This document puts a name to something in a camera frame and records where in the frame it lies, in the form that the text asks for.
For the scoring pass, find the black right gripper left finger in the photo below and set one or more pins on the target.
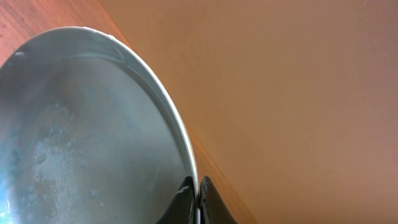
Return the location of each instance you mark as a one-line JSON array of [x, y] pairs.
[[181, 210]]

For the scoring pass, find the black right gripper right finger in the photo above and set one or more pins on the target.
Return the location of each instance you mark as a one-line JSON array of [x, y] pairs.
[[212, 207]]

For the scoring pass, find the cleaned white plate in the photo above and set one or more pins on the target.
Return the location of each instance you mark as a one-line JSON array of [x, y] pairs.
[[88, 133]]

